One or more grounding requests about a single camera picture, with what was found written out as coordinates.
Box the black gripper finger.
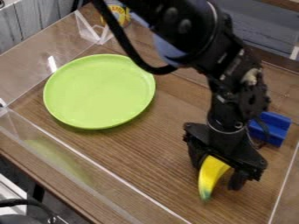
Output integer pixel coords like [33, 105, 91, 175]
[229, 170, 249, 191]
[189, 143, 209, 169]

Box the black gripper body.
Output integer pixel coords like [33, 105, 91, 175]
[183, 122, 268, 180]

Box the yellow toy banana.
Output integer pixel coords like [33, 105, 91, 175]
[198, 156, 230, 201]

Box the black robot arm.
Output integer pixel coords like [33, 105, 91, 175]
[91, 0, 272, 191]

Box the green round plate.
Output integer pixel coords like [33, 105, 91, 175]
[43, 53, 155, 130]

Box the blue plastic block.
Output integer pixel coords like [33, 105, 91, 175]
[249, 112, 293, 147]

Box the yellow blue tin can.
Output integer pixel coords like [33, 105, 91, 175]
[107, 3, 131, 27]

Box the clear acrylic enclosure wall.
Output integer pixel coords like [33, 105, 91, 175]
[0, 106, 191, 224]

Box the clear acrylic corner bracket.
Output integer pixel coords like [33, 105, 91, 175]
[75, 10, 114, 46]

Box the black cable lower left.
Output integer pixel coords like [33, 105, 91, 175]
[0, 198, 54, 224]

